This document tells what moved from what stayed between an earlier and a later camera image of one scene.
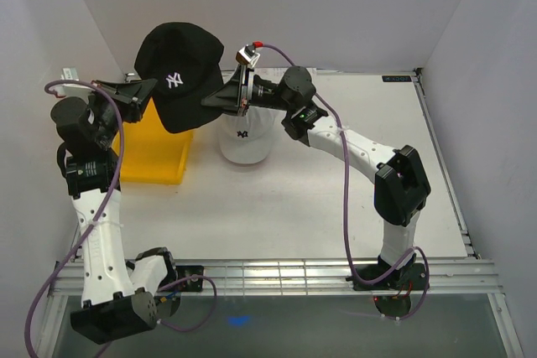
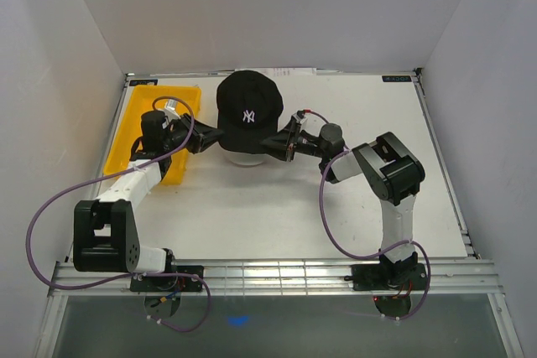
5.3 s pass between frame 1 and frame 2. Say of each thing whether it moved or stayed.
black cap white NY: moved
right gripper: moved
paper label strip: stayed
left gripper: moved
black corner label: stayed
